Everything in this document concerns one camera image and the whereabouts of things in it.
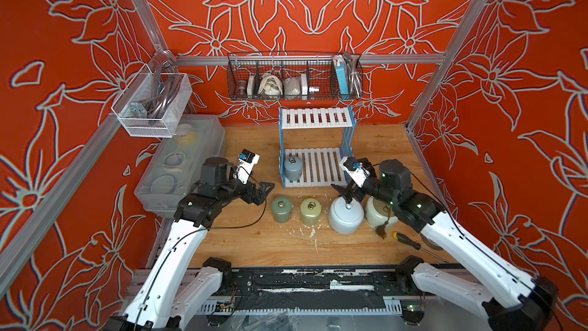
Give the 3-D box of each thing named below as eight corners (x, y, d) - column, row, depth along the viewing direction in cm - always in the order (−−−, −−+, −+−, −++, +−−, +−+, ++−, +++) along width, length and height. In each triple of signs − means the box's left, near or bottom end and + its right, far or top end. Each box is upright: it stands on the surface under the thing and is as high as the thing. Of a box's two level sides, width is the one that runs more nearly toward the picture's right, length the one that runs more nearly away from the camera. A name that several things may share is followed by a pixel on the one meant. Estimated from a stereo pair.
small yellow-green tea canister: (300, 224, 88) (301, 215, 80) (300, 208, 92) (300, 198, 85) (319, 224, 87) (321, 215, 80) (318, 208, 92) (320, 198, 85)
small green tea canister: (270, 219, 89) (269, 210, 82) (276, 204, 93) (275, 193, 86) (288, 225, 87) (287, 215, 80) (293, 209, 92) (293, 198, 85)
